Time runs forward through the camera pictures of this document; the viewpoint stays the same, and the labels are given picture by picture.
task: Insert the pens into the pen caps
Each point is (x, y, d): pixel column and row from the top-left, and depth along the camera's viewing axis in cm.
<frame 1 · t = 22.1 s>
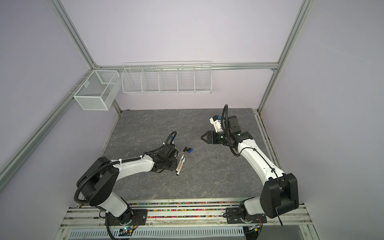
left hand: (174, 165, 91), fingers closed
right hand: (204, 138, 80), fingers open
black whiteboard marker two: (182, 164, 93), on the table
black pen cap two: (188, 149, 101), on the table
blue pen cap near black: (190, 150, 101), on the table

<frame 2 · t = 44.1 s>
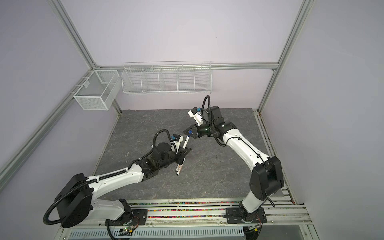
left hand: (188, 150, 79), fingers closed
right hand: (184, 135, 77), fingers closed
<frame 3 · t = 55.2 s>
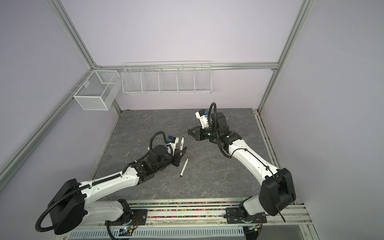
left hand: (184, 153, 79), fingers closed
right hand: (188, 132, 76), fingers closed
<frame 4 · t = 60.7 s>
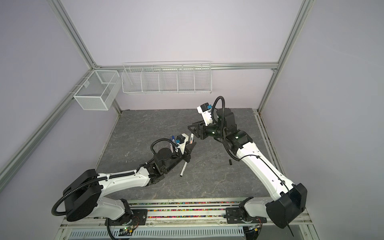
left hand: (194, 143, 75), fingers closed
right hand: (190, 127, 69), fingers open
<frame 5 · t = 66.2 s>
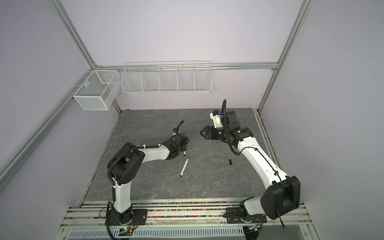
left hand: (182, 143, 99), fingers open
right hand: (204, 133, 78), fingers open
